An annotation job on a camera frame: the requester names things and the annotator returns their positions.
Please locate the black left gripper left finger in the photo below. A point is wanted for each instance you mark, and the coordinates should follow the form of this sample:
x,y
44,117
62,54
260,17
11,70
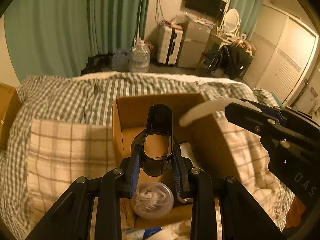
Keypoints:
x,y
71,215

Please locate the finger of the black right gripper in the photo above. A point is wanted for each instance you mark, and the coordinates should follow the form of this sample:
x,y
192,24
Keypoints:
x,y
273,111
254,120

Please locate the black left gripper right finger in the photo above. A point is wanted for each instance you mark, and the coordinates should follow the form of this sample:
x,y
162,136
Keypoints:
x,y
242,217

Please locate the black plastic cup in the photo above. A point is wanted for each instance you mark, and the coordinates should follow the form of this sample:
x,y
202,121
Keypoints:
x,y
155,147

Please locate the black jacket on chair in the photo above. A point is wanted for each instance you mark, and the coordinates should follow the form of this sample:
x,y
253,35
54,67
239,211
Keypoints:
x,y
232,59

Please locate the blue white tissue pack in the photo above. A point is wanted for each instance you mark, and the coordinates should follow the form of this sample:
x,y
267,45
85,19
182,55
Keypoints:
x,y
142,234

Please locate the white wardrobe sliding doors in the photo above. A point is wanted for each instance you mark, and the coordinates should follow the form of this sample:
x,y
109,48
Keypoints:
x,y
285,50

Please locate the beige plaid blanket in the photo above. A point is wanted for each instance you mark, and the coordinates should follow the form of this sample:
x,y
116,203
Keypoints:
x,y
60,152

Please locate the open cardboard box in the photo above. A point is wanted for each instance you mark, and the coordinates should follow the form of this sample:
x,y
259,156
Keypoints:
x,y
208,144

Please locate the clear round plastic container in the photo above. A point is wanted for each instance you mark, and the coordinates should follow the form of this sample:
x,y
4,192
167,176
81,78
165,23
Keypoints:
x,y
152,200

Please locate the white oval mirror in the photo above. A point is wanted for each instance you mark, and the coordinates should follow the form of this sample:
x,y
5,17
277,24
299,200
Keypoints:
x,y
231,21

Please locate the grey mini fridge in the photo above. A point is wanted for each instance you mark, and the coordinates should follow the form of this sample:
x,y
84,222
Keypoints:
x,y
194,41

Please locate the green curtain right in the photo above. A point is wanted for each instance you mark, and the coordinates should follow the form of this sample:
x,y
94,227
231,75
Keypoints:
x,y
248,11

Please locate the green curtain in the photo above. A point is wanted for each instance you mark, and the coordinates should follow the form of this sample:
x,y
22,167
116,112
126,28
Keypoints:
x,y
56,37
248,11

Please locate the white suitcase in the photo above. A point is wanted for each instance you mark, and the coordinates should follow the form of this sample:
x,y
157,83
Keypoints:
x,y
169,41

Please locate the large clear water bottle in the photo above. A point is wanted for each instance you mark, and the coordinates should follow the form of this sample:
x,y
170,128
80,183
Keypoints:
x,y
139,61

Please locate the black bag on floor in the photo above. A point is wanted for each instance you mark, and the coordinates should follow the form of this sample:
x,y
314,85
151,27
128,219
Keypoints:
x,y
98,63

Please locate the green curtain left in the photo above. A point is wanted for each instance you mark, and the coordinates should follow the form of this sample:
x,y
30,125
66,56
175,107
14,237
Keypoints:
x,y
56,37

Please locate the black wall television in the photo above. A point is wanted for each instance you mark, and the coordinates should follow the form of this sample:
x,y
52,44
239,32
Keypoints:
x,y
212,8

